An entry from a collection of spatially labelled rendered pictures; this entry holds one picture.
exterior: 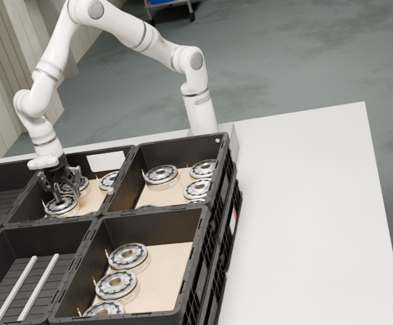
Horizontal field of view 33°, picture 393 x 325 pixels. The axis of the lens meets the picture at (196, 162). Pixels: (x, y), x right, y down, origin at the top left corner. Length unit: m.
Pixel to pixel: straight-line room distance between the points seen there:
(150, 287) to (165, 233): 0.18
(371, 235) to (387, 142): 1.90
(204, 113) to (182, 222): 0.62
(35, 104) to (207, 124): 0.65
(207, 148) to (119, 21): 0.46
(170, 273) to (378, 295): 0.50
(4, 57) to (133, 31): 3.01
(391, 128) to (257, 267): 2.18
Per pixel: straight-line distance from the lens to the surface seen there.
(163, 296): 1.58
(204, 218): 1.62
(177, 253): 1.70
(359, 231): 1.86
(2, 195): 2.32
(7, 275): 1.89
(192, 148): 2.04
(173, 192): 1.97
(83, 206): 2.06
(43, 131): 1.90
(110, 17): 1.95
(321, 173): 2.15
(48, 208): 2.06
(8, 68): 4.98
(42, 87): 1.87
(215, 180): 1.77
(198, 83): 2.19
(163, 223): 1.71
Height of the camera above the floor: 1.79
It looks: 27 degrees down
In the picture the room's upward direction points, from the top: 15 degrees counter-clockwise
